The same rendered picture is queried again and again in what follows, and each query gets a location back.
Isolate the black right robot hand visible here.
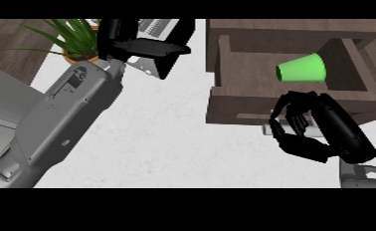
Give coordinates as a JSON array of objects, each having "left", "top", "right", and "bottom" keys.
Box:
[{"left": 267, "top": 90, "right": 376, "bottom": 165}]

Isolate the pale grey slatted appliance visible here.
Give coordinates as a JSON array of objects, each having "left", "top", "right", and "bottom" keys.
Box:
[{"left": 137, "top": 18, "right": 182, "bottom": 42}]

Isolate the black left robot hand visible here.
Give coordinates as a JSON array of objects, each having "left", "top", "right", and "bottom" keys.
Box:
[{"left": 96, "top": 18, "right": 196, "bottom": 81}]

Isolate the green leafy plant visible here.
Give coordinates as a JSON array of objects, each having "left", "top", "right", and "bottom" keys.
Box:
[{"left": 0, "top": 18, "right": 103, "bottom": 60}]

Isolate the brown wooden drawer front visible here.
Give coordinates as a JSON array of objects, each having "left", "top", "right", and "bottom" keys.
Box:
[{"left": 205, "top": 86, "right": 376, "bottom": 126}]

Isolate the orange plant pot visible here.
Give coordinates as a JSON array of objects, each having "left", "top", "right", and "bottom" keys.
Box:
[{"left": 61, "top": 24, "right": 103, "bottom": 66}]

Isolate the green plastic cup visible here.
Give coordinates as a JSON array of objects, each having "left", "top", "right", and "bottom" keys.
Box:
[{"left": 274, "top": 52, "right": 329, "bottom": 85}]

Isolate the brown wooden cabinet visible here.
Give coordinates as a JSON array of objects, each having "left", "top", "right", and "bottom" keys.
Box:
[{"left": 204, "top": 18, "right": 376, "bottom": 74}]

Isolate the open brown wooden drawer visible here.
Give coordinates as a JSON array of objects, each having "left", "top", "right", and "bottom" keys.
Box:
[{"left": 210, "top": 34, "right": 376, "bottom": 97}]

